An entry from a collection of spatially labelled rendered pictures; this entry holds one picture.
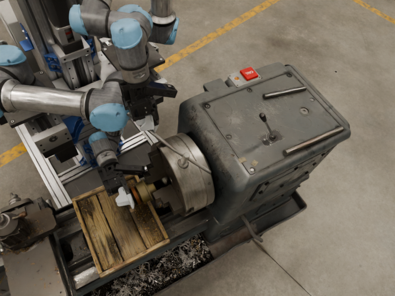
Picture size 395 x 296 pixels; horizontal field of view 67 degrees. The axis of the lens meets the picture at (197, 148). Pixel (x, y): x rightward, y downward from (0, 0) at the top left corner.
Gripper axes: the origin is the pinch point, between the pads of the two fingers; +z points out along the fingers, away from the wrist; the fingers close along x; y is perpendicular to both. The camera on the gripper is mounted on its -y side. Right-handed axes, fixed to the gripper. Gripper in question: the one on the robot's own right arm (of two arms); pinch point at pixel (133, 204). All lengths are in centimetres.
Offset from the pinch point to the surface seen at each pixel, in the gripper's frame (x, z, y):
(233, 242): -54, 23, -44
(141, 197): 2.7, -0.4, -3.4
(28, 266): -10.8, 0.9, 41.5
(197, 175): 13.5, 4.9, -23.2
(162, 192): 2.5, 1.3, -11.3
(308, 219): -108, 29, -123
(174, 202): 3.0, 7.2, -13.6
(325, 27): -108, -149, -302
